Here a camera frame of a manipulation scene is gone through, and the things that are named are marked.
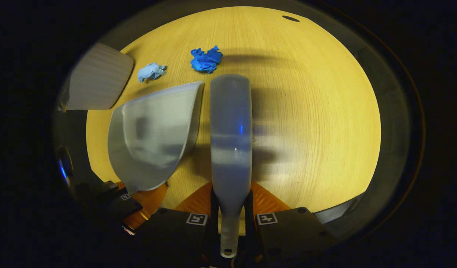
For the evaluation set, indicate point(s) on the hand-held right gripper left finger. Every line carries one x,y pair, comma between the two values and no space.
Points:
176,232

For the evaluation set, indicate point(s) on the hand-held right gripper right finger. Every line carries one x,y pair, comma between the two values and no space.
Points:
287,234

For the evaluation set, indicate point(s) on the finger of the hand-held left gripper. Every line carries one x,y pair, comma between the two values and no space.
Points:
126,204
109,187

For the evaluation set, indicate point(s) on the white ribbed garbage bin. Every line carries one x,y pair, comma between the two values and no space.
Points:
98,78

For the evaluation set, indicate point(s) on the small white broom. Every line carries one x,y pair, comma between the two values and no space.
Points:
231,130

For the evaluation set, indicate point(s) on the light blue paper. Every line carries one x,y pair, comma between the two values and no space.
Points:
149,72

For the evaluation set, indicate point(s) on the dark blue paper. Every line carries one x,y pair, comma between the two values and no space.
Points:
205,60

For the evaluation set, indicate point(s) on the wooden desktop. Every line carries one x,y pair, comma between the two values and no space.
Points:
306,111

